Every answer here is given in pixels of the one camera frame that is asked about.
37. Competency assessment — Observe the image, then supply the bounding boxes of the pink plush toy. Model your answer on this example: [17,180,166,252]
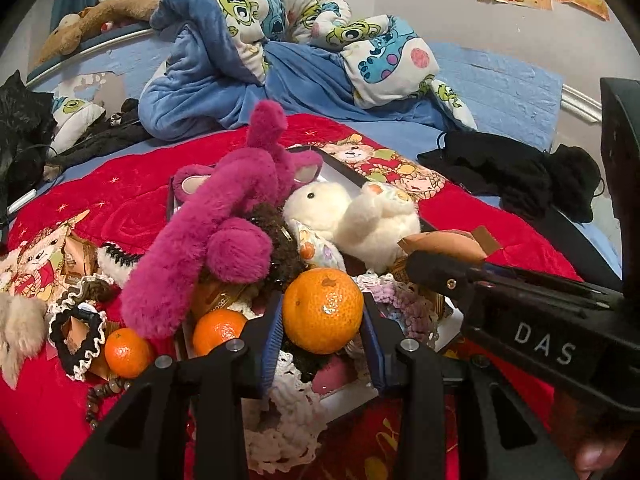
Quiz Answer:
[120,101,325,341]

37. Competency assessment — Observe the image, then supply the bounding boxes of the dark garment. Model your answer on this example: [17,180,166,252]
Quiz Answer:
[45,97,156,181]

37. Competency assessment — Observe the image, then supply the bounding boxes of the large orange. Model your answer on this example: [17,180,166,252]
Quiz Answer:
[282,267,365,356]

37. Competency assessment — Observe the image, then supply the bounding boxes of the red bear print blanket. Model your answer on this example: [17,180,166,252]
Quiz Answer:
[0,112,583,480]

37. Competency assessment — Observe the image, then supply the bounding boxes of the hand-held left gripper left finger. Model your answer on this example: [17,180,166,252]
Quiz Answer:
[60,290,286,480]

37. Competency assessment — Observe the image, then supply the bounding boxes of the beige fur toy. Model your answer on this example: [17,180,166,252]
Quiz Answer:
[0,292,48,391]

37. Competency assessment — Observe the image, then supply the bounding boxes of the small orange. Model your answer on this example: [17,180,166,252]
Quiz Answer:
[104,327,156,379]

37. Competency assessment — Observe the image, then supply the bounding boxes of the blue cartoon print blanket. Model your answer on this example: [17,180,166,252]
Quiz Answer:
[140,0,478,143]

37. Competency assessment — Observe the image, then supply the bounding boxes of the brown bead bracelet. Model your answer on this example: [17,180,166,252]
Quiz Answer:
[85,377,133,428]

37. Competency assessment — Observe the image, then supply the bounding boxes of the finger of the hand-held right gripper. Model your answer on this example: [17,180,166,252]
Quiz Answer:
[404,249,626,321]

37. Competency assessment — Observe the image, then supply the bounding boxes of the cartoon print pillow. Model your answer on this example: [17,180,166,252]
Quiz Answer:
[50,95,106,156]

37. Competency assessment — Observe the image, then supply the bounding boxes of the white fluffy hair clip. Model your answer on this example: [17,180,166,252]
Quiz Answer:
[96,242,143,288]

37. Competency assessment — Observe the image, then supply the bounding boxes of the black framed box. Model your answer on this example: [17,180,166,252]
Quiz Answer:
[165,145,468,411]

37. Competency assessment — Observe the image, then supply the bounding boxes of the blue bed sheet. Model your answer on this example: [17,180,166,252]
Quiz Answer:
[25,27,626,281]

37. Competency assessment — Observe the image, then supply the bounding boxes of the white plush rabbit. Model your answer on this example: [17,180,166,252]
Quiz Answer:
[282,180,422,276]

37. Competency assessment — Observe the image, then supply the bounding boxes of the gold foil snack packet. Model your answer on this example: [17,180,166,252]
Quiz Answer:
[60,234,99,286]
[62,316,106,378]
[192,280,253,321]

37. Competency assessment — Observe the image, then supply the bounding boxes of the black clothes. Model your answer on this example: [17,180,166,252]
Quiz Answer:
[417,130,606,223]

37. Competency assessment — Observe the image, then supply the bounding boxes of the dark brown fluffy hair clip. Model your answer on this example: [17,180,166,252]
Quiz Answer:
[245,202,308,293]

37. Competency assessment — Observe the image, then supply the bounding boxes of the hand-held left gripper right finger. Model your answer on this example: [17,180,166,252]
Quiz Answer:
[361,292,581,480]

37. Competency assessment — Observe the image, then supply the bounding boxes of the brown plush dog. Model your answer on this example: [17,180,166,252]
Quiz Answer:
[37,0,166,68]

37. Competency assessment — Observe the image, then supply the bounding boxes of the small brown lace-trimmed doll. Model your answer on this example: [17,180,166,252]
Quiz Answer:
[47,275,118,316]

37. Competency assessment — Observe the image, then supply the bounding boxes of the white crochet piece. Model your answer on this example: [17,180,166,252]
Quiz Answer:
[242,350,326,473]

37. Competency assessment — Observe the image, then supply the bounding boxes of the medium orange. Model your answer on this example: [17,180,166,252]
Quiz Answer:
[192,308,248,357]

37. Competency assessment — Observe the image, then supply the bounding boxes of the brown snack packet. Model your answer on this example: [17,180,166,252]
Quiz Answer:
[397,227,502,267]

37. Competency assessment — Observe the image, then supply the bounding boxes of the black lace scrunchie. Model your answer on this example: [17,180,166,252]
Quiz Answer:
[48,305,108,381]

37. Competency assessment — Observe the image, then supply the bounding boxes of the black puffer jacket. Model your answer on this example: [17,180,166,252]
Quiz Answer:
[0,70,58,201]

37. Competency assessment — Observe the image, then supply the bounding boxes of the purple crochet piece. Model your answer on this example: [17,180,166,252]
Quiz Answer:
[372,280,443,341]

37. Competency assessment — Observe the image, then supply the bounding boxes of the person's right hand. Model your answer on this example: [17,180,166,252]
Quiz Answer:
[552,390,631,480]

